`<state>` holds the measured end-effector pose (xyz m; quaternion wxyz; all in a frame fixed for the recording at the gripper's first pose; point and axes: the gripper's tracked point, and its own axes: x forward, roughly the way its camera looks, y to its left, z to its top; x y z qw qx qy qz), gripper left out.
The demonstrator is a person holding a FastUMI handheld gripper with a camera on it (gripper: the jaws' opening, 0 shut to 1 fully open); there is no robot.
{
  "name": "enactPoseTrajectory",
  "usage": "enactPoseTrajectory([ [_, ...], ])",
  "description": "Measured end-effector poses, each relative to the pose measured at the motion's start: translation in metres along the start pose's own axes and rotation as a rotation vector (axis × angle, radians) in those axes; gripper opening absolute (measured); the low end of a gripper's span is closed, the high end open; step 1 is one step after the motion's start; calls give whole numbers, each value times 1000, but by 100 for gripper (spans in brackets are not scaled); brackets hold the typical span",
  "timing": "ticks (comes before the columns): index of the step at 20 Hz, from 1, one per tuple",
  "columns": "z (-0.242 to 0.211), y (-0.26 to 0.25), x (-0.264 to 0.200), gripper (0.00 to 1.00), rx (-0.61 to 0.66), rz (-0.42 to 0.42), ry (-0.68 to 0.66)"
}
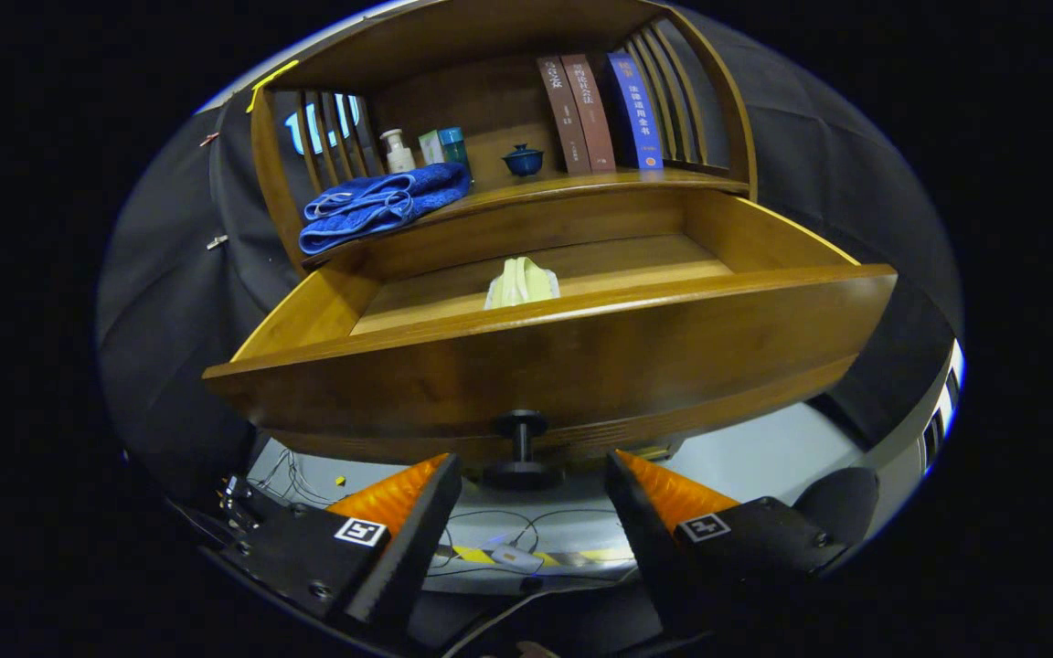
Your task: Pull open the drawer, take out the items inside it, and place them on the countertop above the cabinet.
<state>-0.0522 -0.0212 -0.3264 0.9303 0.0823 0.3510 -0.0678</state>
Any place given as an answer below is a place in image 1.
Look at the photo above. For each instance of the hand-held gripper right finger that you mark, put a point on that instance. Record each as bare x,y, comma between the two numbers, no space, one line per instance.
650,539

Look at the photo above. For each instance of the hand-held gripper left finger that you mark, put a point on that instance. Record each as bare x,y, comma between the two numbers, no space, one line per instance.
398,557

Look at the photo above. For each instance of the wooden drawer with black knob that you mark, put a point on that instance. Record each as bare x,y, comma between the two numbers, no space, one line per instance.
581,366

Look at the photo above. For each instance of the pale yellow-green small item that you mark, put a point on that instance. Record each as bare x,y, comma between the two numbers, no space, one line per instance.
522,283

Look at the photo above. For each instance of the wooden countertop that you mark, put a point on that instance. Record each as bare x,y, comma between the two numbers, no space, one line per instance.
581,183

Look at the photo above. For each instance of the wooden cabinet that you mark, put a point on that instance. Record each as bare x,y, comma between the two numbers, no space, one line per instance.
481,91

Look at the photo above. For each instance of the yellow and black floor tape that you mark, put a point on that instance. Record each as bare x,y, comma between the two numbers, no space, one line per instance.
476,554

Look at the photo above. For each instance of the small white floor device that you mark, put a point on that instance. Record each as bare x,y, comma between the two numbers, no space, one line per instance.
515,558

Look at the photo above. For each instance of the black backdrop cloth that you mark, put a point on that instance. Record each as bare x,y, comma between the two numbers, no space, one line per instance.
170,302

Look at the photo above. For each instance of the blue folded towel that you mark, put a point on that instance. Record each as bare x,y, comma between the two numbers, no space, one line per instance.
371,208

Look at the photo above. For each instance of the blue lidded teacup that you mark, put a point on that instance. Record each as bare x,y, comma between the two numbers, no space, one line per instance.
523,162

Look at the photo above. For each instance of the white pump bottle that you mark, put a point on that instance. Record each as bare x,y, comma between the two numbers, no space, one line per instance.
398,157

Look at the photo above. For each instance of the white and green box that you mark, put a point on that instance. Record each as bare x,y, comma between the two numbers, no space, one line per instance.
430,148

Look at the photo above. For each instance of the teal bottle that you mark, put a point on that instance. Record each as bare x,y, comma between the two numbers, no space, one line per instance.
454,146

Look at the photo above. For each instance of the brown book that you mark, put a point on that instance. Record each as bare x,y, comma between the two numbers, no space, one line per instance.
563,119
589,110

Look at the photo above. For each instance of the blue book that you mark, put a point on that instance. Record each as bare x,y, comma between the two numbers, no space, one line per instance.
636,110

